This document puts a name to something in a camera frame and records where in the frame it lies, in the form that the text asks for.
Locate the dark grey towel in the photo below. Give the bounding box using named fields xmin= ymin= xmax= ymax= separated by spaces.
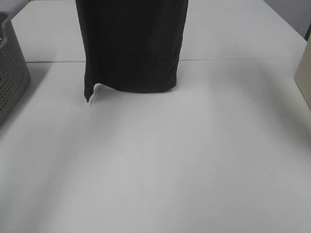
xmin=75 ymin=0 xmax=189 ymax=100

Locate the grey perforated plastic basket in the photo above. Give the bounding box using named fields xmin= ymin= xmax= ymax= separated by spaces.
xmin=0 ymin=11 xmax=31 ymax=123

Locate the beige box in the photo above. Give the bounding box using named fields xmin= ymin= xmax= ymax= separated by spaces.
xmin=294 ymin=39 xmax=311 ymax=109

